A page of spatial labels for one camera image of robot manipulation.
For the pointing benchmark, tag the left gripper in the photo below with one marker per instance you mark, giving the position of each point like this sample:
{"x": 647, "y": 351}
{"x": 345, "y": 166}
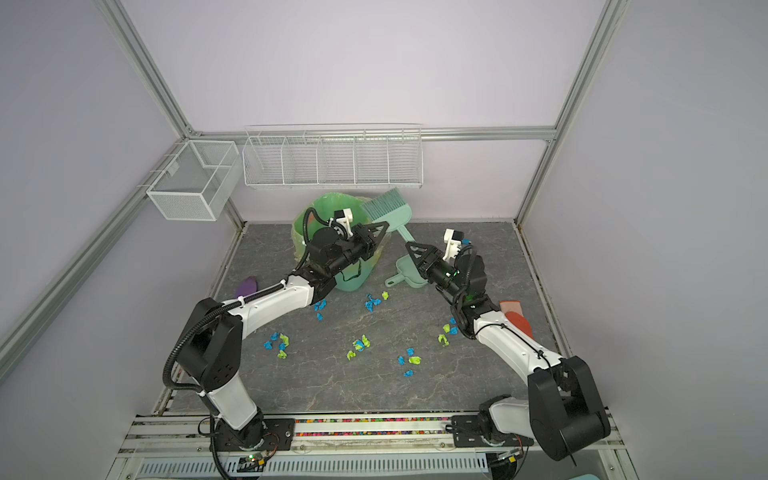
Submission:
{"x": 364, "y": 234}

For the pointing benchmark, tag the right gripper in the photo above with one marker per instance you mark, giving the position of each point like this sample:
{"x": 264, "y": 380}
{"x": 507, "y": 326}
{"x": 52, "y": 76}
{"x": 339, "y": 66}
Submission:
{"x": 435, "y": 263}

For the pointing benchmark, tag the green dustpan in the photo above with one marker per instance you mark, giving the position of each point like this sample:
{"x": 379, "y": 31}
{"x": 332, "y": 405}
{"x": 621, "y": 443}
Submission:
{"x": 406, "y": 273}

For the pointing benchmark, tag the green hand brush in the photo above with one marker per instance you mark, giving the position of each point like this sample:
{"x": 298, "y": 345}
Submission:
{"x": 391, "y": 207}

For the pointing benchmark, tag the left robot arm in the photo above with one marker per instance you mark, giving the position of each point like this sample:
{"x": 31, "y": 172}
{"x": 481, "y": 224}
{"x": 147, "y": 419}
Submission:
{"x": 206, "y": 357}

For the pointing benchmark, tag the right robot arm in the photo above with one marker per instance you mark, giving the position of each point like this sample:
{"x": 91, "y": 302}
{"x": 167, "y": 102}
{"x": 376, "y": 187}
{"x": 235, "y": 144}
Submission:
{"x": 563, "y": 412}

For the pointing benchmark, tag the paper scraps cluster near bin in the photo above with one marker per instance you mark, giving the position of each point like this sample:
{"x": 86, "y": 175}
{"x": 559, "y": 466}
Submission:
{"x": 372, "y": 302}

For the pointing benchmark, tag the blue scraps beside bin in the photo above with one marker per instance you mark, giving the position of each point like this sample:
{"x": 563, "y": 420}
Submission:
{"x": 319, "y": 308}

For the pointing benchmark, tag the paper scraps cluster right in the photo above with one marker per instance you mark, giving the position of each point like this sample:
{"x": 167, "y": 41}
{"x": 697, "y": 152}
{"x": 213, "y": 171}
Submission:
{"x": 448, "y": 330}

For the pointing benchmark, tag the paper scraps cluster front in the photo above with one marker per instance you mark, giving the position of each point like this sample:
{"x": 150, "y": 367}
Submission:
{"x": 408, "y": 362}

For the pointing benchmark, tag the paper scraps cluster centre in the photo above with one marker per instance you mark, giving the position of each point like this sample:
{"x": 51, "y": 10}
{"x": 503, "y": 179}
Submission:
{"x": 359, "y": 345}

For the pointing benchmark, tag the paper scraps cluster far left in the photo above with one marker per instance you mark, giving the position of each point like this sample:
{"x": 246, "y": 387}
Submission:
{"x": 278, "y": 342}

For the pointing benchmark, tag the green trash bin with bag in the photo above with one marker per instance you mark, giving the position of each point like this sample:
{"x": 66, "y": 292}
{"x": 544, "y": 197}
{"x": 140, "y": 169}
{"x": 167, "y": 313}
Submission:
{"x": 317, "y": 215}

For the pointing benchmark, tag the red rubber glove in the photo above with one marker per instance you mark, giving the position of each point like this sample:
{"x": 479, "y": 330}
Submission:
{"x": 514, "y": 314}

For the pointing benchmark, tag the purple pink spatula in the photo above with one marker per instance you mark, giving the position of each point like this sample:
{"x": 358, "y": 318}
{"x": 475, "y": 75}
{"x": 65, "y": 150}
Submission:
{"x": 247, "y": 287}

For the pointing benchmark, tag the small white mesh basket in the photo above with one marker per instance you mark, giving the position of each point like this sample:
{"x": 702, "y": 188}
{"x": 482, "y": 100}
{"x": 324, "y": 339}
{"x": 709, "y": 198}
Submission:
{"x": 198, "y": 181}

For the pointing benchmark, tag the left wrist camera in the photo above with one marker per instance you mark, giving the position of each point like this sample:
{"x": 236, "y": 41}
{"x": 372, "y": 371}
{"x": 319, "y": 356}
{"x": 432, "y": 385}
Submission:
{"x": 342, "y": 222}

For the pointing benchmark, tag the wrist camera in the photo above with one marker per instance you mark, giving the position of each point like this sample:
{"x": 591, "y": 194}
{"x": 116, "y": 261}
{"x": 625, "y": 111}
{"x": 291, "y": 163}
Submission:
{"x": 454, "y": 242}
{"x": 342, "y": 222}

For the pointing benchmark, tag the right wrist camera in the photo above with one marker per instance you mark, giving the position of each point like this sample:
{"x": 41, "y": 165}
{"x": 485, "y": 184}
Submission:
{"x": 454, "y": 242}

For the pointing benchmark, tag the long white wire basket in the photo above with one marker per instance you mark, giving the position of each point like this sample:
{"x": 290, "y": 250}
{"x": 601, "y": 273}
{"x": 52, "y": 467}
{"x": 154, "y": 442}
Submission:
{"x": 334, "y": 156}

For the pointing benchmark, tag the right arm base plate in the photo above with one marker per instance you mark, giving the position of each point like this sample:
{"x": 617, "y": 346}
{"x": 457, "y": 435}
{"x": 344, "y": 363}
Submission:
{"x": 470, "y": 431}

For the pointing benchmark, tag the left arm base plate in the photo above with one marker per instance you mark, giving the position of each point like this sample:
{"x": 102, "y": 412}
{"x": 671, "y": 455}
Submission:
{"x": 260, "y": 435}

